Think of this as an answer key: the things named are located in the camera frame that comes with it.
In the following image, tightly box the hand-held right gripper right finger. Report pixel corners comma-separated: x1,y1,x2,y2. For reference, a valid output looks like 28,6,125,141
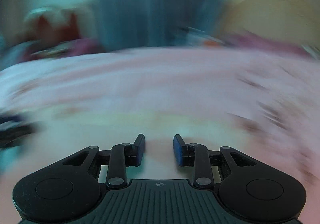
173,134,258,190

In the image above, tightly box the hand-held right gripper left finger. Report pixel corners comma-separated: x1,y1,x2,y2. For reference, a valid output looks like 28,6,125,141
62,133,146,190

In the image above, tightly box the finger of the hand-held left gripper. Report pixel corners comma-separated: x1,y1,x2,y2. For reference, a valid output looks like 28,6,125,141
0,124,40,149
0,114,25,126

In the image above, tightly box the cream knit sweater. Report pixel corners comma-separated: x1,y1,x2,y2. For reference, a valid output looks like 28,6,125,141
37,110,240,180

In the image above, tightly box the pink floral bed sheet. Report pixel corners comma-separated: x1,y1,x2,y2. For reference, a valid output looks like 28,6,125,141
0,46,320,189

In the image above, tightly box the red heart-shaped headboard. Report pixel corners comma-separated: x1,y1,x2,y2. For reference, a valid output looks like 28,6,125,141
22,6,98,49

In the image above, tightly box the wide blue curtain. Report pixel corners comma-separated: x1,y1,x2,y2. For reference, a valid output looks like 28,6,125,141
96,0,220,48

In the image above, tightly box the cream arched headboard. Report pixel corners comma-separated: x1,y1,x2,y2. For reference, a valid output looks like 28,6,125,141
212,0,320,46

